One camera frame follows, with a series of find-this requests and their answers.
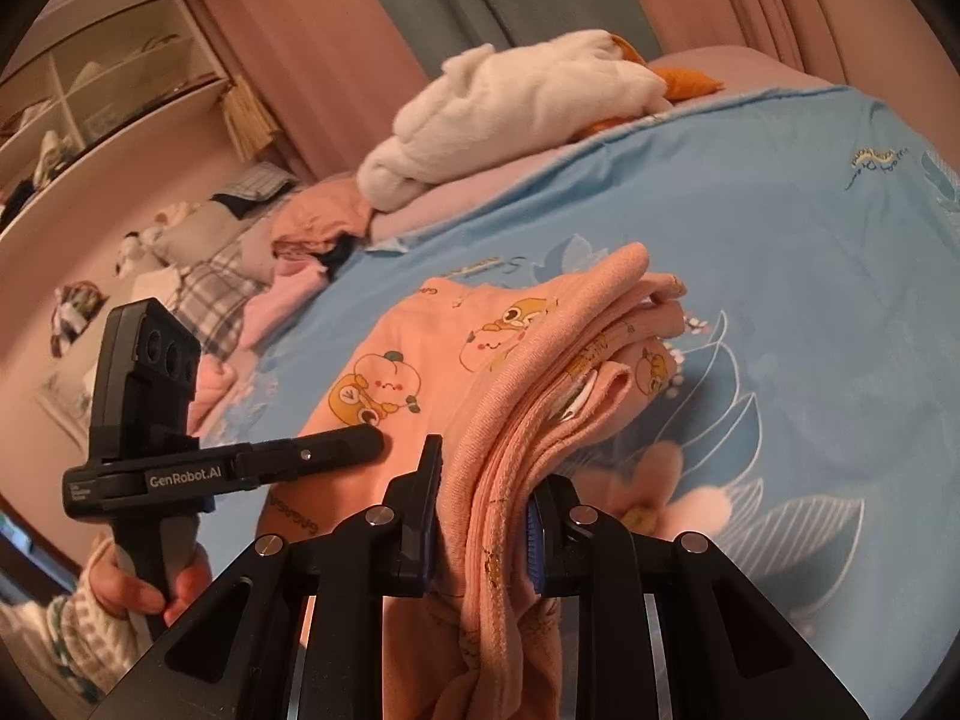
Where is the pink curtain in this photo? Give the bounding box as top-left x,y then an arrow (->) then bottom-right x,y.
184,0 -> 458,182

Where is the dark cloth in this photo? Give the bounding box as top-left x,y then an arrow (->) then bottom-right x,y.
321,234 -> 365,276

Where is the plaid grey cloth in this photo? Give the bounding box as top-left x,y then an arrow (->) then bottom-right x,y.
161,238 -> 265,350

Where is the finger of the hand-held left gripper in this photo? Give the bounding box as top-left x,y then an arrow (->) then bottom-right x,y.
231,424 -> 386,486

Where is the person's left forearm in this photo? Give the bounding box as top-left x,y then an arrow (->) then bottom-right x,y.
0,540 -> 155,702

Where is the blue floral bed sheet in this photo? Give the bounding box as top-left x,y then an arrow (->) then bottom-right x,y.
201,81 -> 960,720

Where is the orange cartoon print garment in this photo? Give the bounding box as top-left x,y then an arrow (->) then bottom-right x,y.
257,241 -> 689,720

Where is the pink garment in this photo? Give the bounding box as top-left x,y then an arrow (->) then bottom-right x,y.
193,255 -> 335,432

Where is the blue plaid folded cloth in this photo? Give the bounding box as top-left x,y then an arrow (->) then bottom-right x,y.
211,163 -> 299,205

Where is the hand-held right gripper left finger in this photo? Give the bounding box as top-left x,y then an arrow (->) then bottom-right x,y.
90,433 -> 445,720

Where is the person's left hand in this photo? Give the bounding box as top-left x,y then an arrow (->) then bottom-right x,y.
88,536 -> 217,629

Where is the pink blanket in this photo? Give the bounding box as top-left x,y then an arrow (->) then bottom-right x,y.
366,43 -> 852,245

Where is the floral patterned cloth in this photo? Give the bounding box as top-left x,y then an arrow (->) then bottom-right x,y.
49,281 -> 107,357

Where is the grey pillow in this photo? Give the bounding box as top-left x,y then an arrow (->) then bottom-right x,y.
148,199 -> 252,275

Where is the straw woven item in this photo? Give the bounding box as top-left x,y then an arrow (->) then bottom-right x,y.
223,81 -> 282,160

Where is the salmon orange garment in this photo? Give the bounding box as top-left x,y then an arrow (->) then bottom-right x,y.
268,178 -> 374,257

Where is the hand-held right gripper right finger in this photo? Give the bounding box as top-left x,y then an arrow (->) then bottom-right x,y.
525,474 -> 872,720

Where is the black and white plush toy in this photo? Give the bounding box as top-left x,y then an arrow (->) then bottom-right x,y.
112,229 -> 167,278

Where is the white shelf unit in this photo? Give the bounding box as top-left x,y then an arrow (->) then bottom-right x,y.
0,0 -> 235,205

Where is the white fluffy blanket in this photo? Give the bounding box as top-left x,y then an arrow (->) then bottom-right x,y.
355,28 -> 722,212

